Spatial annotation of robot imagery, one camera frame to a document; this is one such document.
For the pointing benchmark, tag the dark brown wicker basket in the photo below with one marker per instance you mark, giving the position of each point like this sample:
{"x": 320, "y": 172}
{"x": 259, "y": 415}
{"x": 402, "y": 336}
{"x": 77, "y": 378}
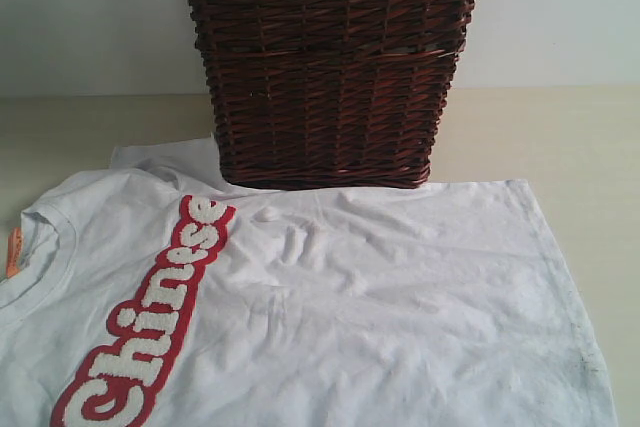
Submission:
{"x": 328, "y": 93}

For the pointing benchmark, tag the white t-shirt red lettering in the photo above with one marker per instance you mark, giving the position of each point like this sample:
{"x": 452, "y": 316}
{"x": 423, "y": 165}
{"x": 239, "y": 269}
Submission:
{"x": 154, "y": 293}

